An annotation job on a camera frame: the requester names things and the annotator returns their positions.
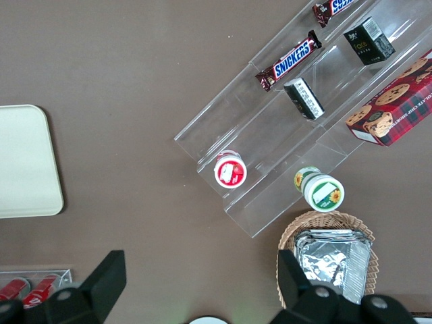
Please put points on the red cola bottle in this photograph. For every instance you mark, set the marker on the red cola bottle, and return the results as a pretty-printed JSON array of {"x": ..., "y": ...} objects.
[
  {"x": 13, "y": 288},
  {"x": 42, "y": 290}
]

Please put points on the beige plastic tray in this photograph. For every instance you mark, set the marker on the beige plastic tray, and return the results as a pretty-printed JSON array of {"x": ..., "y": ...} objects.
[{"x": 27, "y": 162}]

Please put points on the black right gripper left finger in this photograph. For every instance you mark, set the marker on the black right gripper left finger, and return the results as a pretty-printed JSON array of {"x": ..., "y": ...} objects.
[{"x": 101, "y": 287}]

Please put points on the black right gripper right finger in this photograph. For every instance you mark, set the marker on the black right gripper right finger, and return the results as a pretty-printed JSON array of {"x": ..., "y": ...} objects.
[{"x": 297, "y": 290}]

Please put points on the red plaid cookie box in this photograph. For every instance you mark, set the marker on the red plaid cookie box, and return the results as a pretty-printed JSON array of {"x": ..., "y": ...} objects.
[{"x": 398, "y": 104}]

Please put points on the red lid yogurt cup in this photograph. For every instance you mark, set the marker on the red lid yogurt cup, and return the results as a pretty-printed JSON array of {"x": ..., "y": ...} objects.
[{"x": 230, "y": 171}]

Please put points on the small black box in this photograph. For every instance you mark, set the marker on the small black box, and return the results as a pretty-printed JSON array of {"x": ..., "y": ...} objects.
[
  {"x": 369, "y": 42},
  {"x": 303, "y": 98}
]

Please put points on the green lid yogurt cup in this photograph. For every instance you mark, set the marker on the green lid yogurt cup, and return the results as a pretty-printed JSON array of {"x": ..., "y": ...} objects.
[{"x": 324, "y": 194}]

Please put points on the light wicker basket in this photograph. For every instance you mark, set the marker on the light wicker basket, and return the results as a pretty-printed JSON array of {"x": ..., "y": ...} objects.
[{"x": 337, "y": 221}]

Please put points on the clear acrylic stepped shelf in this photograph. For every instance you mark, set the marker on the clear acrylic stepped shelf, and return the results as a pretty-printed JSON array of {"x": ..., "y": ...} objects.
[{"x": 270, "y": 141}]

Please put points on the clear acrylic bottle rack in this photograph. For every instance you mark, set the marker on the clear acrylic bottle rack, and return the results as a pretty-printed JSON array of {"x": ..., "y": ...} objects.
[{"x": 65, "y": 275}]

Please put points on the Snickers chocolate bar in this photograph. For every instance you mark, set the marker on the Snickers chocolate bar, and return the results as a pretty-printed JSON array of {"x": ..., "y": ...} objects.
[
  {"x": 290, "y": 60},
  {"x": 334, "y": 8}
]

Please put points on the aluminium foil container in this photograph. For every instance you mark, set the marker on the aluminium foil container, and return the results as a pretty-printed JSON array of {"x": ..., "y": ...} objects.
[{"x": 334, "y": 263}]

